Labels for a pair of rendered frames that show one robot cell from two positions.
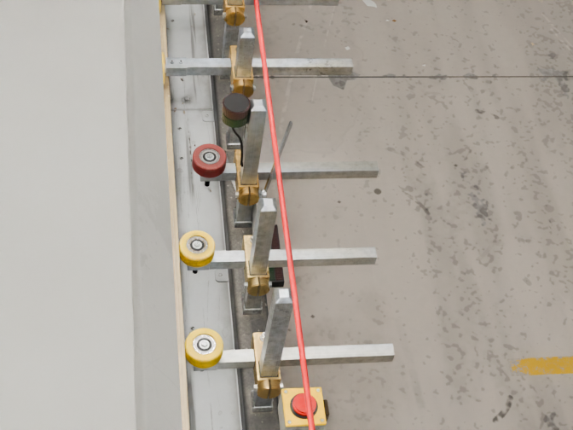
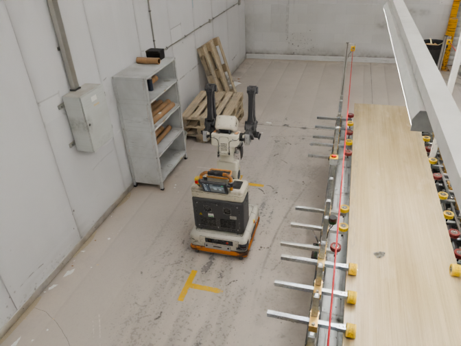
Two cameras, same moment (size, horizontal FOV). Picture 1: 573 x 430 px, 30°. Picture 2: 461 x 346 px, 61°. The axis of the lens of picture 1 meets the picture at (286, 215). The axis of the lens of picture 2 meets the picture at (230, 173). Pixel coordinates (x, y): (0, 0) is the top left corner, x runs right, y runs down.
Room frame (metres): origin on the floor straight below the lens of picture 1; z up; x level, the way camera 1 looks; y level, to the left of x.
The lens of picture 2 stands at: (3.84, 0.73, 2.95)
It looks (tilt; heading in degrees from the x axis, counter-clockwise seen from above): 32 degrees down; 212
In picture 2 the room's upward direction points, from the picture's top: 3 degrees counter-clockwise
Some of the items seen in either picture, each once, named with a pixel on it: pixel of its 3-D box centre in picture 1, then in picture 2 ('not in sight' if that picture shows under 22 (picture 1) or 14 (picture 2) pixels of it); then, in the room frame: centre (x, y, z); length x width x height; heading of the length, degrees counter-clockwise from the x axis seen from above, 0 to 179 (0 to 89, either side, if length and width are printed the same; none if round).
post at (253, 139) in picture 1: (249, 171); (324, 241); (1.57, 0.11, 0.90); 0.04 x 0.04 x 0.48; 15
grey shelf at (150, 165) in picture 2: not in sight; (154, 123); (0.24, -2.73, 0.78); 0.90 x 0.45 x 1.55; 15
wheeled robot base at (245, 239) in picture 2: not in sight; (226, 226); (1.02, -1.15, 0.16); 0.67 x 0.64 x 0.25; 15
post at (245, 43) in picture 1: (239, 99); (320, 266); (1.81, 0.17, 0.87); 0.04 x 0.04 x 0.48; 15
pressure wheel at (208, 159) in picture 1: (208, 170); (335, 250); (1.58, 0.20, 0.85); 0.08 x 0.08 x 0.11
